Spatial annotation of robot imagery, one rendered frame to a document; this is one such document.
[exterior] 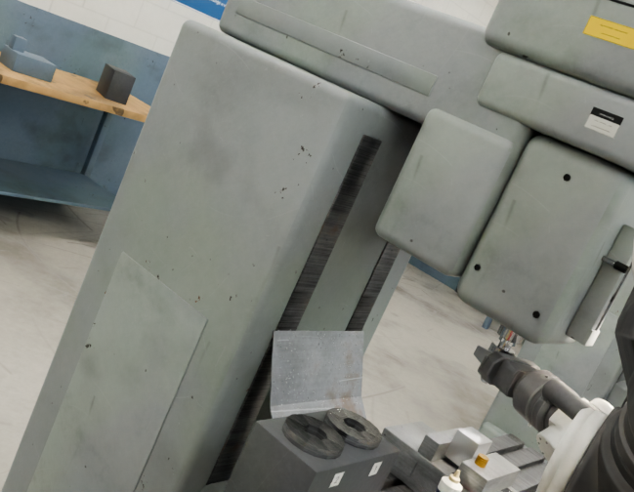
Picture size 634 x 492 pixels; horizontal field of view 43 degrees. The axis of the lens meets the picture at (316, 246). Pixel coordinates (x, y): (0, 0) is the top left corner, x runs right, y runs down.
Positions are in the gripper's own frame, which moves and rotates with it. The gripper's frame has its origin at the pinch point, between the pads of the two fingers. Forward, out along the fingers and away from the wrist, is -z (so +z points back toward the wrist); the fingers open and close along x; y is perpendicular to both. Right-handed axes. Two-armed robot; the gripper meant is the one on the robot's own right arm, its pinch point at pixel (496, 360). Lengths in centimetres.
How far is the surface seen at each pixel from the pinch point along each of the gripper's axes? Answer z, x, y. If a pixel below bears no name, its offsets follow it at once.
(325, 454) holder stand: 22.6, 42.5, 11.6
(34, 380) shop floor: -192, 26, 124
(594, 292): 10.0, -2.4, -19.5
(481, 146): -9.1, 17.5, -33.3
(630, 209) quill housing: 9.0, -1.7, -34.2
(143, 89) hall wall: -482, -46, 33
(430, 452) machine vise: -3.5, 0.8, 22.3
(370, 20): -40, 31, -46
